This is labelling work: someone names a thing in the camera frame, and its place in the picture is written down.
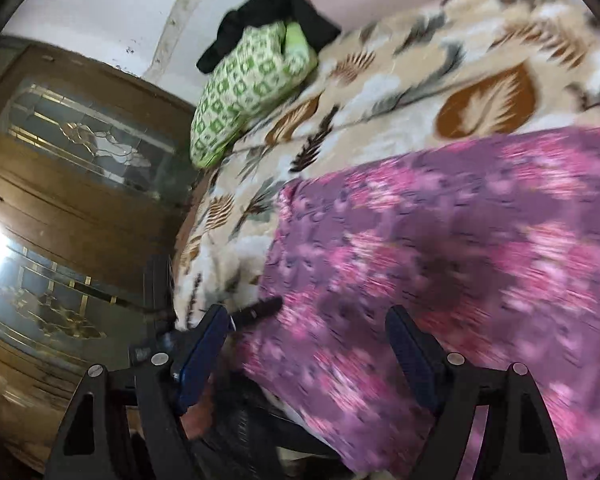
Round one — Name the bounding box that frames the beige leaf-pattern blanket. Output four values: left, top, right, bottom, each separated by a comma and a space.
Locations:
173, 0, 600, 330

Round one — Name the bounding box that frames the green white patterned pillow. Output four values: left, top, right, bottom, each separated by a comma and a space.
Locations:
189, 22, 317, 169

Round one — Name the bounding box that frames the wooden glass-panel door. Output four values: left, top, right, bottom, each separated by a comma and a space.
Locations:
0, 37, 197, 479

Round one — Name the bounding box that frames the person left hand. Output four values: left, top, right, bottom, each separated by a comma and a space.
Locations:
180, 378, 214, 441

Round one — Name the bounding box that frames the black garment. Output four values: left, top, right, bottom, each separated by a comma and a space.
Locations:
196, 0, 341, 75

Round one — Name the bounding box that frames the purple floral long-sleeve shirt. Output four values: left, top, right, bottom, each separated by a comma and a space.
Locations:
237, 128, 600, 479

